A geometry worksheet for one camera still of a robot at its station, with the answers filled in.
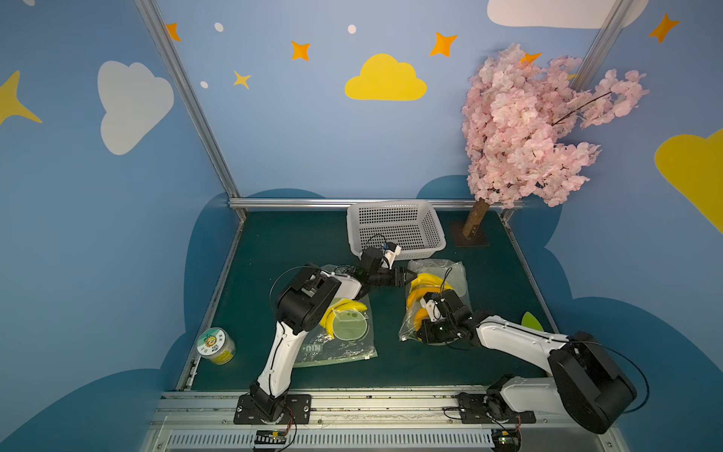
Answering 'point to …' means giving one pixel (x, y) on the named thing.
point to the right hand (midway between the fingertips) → (420, 330)
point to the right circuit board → (506, 440)
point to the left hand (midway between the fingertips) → (413, 271)
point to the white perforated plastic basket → (412, 225)
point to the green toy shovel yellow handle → (529, 320)
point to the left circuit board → (269, 437)
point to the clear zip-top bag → (451, 271)
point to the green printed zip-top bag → (345, 333)
